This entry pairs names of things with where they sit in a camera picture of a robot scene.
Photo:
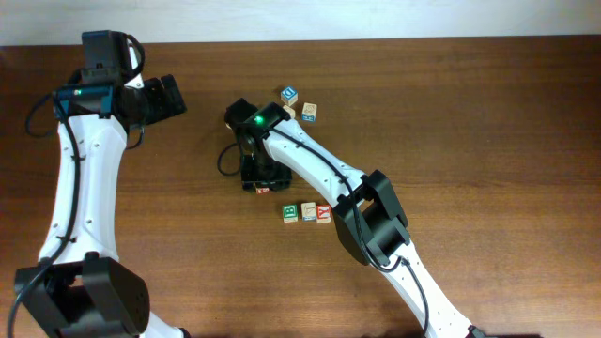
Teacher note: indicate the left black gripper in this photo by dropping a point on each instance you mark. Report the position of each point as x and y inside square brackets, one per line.
[163, 109]

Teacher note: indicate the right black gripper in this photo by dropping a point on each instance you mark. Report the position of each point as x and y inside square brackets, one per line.
[281, 182]

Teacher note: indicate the wooden block red side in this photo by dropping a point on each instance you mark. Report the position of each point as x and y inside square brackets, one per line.
[263, 190]

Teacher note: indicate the green B block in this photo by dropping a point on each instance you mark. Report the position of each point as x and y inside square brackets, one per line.
[290, 213]

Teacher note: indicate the wooden block blue J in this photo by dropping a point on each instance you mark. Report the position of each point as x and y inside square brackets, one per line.
[308, 211]

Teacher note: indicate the red Y block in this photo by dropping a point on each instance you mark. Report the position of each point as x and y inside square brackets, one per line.
[323, 213]

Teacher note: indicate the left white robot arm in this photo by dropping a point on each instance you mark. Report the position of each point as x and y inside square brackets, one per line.
[78, 288]

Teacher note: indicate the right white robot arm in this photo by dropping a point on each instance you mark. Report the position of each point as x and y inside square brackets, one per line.
[370, 221]

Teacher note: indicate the plain wooden block centre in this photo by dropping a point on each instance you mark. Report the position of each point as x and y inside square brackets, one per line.
[290, 111]

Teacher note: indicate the wooden block blue base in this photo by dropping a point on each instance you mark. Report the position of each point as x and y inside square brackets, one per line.
[308, 112]

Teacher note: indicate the blue C block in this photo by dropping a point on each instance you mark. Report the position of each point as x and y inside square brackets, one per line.
[289, 96]

